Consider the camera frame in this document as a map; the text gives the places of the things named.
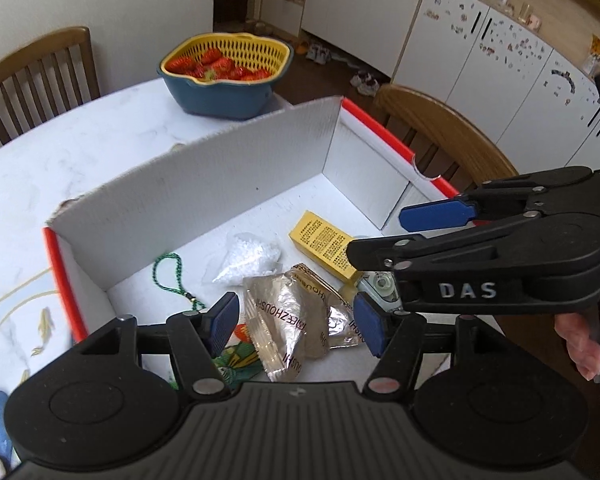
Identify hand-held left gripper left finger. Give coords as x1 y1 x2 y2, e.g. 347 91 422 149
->
72 290 241 397

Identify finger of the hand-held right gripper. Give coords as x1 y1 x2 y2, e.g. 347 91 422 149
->
346 214 537 274
398 165 600 234

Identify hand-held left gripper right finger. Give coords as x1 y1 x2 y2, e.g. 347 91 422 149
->
352 293 504 397

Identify green beaded cord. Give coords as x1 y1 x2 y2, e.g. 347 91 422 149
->
152 253 206 313

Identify green white snack packet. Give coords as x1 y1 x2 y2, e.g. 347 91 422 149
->
212 323 266 386

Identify mint correction tape dispenser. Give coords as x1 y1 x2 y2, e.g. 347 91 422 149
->
357 269 406 314

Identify silver foil packet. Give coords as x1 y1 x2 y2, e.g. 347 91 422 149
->
242 262 366 384

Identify white granule bag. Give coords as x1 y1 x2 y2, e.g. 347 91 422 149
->
200 232 284 286

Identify small yellow box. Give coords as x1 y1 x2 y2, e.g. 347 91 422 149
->
288 210 364 286

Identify red shoe box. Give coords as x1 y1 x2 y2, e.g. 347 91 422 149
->
42 96 462 392

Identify person's right hand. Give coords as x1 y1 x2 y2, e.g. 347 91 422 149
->
553 292 600 382

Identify curved back wooden chair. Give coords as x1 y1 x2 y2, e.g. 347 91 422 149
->
373 83 520 194

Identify white sneakers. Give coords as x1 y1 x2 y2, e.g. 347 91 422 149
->
349 70 381 97
305 42 331 65

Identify yellow packet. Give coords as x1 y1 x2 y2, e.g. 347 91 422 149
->
582 34 600 79

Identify blue bowl with yellow strainer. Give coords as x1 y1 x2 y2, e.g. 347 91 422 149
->
157 32 295 121

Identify pile of strawberries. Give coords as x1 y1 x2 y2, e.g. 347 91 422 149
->
165 47 274 83

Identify slatted wooden chair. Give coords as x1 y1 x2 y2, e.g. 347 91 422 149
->
0 26 102 146

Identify white wall cabinet unit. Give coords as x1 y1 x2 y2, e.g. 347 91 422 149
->
252 0 600 172

